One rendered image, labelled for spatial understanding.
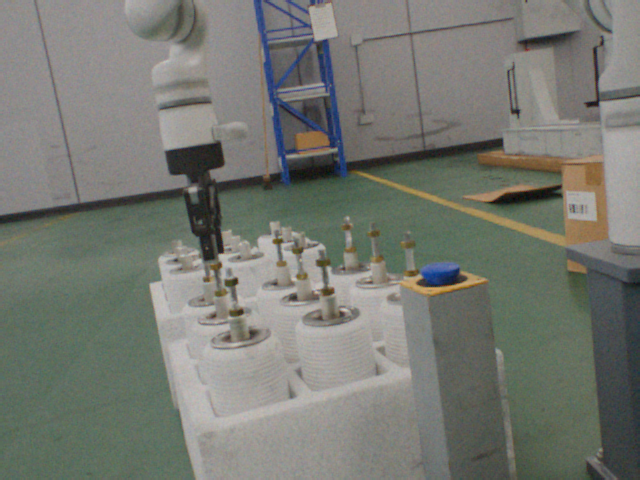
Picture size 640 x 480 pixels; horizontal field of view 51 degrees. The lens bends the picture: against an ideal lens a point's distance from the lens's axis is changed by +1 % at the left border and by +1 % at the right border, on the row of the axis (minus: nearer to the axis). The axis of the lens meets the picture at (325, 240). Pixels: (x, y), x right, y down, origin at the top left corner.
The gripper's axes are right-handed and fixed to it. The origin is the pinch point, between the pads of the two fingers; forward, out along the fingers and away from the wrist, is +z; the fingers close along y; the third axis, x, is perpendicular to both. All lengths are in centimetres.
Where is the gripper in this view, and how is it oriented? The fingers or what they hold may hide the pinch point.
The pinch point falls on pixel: (212, 249)
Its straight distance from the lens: 91.9
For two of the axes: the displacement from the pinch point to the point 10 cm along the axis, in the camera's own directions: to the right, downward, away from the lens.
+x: 9.9, -1.6, 0.2
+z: 1.6, 9.7, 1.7
